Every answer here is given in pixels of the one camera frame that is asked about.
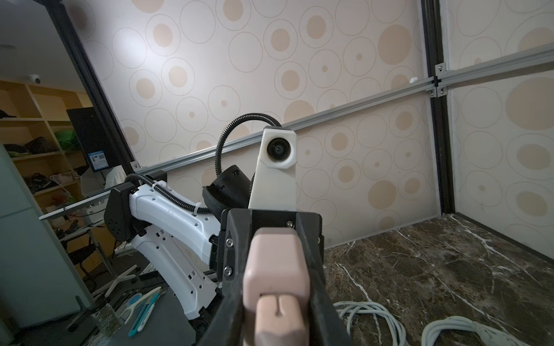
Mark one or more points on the wooden shelf unit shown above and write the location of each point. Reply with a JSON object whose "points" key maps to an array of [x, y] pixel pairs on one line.
{"points": [[41, 142]]}

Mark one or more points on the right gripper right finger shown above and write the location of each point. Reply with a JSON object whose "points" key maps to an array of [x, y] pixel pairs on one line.
{"points": [[326, 328]]}

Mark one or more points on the black computer monitor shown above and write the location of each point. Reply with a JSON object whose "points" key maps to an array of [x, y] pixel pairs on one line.
{"points": [[99, 152]]}

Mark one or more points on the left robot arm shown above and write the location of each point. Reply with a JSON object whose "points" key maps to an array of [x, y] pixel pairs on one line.
{"points": [[180, 239]]}

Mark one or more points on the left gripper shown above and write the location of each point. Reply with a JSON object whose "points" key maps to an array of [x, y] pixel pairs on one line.
{"points": [[229, 195]]}

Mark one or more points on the horizontal aluminium rail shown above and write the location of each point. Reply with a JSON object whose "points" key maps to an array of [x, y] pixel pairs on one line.
{"points": [[526, 62]]}

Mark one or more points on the pink charger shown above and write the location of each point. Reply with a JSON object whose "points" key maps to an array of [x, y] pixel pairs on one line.
{"points": [[276, 289]]}

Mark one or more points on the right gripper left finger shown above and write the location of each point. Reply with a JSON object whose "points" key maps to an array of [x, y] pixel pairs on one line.
{"points": [[226, 326]]}

